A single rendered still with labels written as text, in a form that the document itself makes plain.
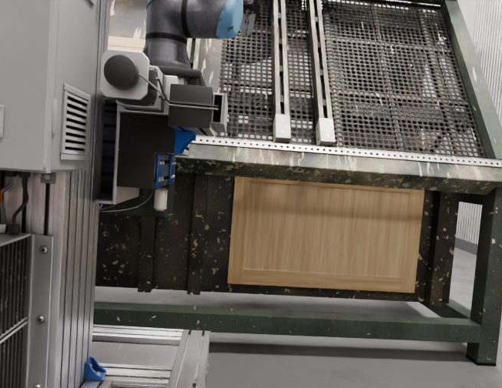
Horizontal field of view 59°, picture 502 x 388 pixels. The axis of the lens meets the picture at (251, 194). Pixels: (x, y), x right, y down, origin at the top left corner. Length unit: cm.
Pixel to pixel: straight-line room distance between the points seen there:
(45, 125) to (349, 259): 167
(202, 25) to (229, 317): 116
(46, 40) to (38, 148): 17
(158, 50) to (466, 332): 171
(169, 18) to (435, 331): 164
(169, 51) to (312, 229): 115
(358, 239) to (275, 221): 41
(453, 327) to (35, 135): 186
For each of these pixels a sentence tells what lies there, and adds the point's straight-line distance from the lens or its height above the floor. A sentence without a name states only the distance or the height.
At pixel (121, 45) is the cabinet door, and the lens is 227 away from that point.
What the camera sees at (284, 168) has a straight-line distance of 182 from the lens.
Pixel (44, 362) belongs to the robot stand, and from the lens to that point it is 107.
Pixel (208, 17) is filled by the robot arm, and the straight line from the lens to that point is 127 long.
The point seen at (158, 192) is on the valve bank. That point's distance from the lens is 173.
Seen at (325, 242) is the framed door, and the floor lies 47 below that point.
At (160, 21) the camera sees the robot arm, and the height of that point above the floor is 117.
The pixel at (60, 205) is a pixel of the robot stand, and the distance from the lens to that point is 98.
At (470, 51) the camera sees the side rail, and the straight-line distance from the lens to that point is 264.
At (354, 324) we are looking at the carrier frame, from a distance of 202.
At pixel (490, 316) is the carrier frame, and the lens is 227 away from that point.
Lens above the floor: 80
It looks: 4 degrees down
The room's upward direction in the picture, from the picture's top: 4 degrees clockwise
